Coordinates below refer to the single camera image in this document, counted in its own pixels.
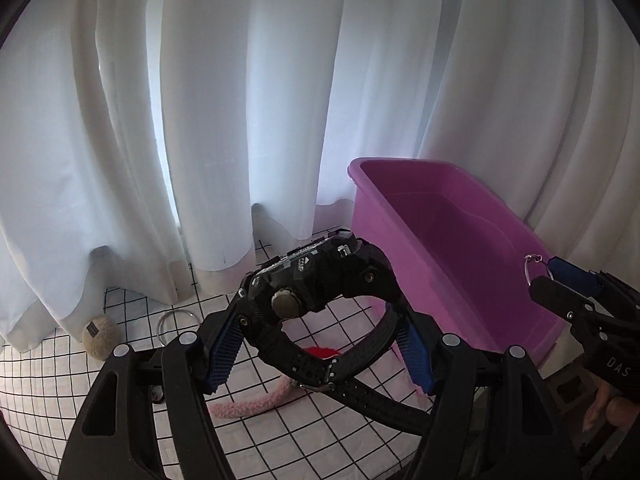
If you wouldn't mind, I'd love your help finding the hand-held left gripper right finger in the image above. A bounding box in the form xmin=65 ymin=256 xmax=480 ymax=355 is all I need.
xmin=395 ymin=310 xmax=583 ymax=480

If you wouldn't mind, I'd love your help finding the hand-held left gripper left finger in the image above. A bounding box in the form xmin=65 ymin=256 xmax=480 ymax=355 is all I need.
xmin=59 ymin=310 xmax=251 ymax=480

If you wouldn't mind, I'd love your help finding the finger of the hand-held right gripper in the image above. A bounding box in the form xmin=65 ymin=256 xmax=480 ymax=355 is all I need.
xmin=529 ymin=274 xmax=601 ymax=322
xmin=546 ymin=257 xmax=605 ymax=300

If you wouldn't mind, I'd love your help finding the silver hoop ring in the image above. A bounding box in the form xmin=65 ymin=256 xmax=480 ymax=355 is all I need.
xmin=523 ymin=254 xmax=552 ymax=289

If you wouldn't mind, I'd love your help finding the black wristwatch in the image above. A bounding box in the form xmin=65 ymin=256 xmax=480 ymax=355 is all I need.
xmin=237 ymin=230 xmax=436 ymax=436

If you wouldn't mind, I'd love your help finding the purple plastic basin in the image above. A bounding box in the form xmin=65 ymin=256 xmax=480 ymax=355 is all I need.
xmin=347 ymin=157 xmax=568 ymax=396

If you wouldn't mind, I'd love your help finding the person's right hand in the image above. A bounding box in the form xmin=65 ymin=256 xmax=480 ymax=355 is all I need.
xmin=581 ymin=380 xmax=635 ymax=433

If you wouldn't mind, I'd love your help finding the pink fluffy strawberry headband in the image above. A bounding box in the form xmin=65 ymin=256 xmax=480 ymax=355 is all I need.
xmin=207 ymin=345 xmax=346 ymax=421

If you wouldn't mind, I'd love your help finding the silver bangle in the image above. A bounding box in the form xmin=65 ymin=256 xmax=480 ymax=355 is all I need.
xmin=156 ymin=310 xmax=198 ymax=347

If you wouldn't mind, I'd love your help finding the grey hollow block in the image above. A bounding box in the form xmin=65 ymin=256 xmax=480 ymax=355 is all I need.
xmin=542 ymin=360 xmax=601 ymax=407

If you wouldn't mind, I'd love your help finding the checked white tablecloth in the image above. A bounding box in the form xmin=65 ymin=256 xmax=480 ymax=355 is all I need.
xmin=0 ymin=230 xmax=451 ymax=480

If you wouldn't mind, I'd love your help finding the beige fluffy hair clip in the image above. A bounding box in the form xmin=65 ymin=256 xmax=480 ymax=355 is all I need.
xmin=81 ymin=315 xmax=123 ymax=360

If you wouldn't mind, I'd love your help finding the white curtain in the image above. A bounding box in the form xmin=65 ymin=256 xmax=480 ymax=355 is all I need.
xmin=0 ymin=0 xmax=640 ymax=356

